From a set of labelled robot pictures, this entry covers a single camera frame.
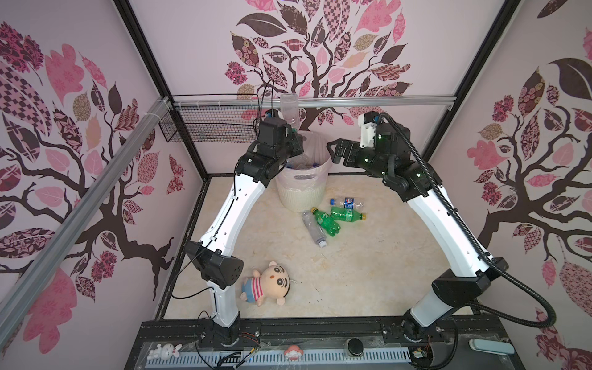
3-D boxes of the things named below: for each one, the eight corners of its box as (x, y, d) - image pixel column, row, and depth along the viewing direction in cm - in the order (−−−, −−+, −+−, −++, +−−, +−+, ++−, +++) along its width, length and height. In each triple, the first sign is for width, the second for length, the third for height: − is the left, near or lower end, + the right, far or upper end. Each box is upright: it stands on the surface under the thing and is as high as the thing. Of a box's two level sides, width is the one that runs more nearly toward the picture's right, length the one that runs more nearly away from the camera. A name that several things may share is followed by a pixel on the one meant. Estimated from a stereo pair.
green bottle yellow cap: (331, 223, 102) (332, 218, 99) (329, 211, 107) (330, 205, 103) (364, 223, 102) (366, 218, 99) (361, 211, 107) (363, 205, 103)
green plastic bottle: (331, 238, 97) (332, 233, 94) (307, 214, 105) (307, 209, 102) (340, 231, 99) (342, 226, 96) (316, 208, 107) (317, 203, 104)
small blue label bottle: (330, 209, 106) (331, 205, 103) (330, 202, 109) (330, 197, 106) (361, 209, 106) (362, 205, 103) (359, 202, 109) (361, 197, 106)
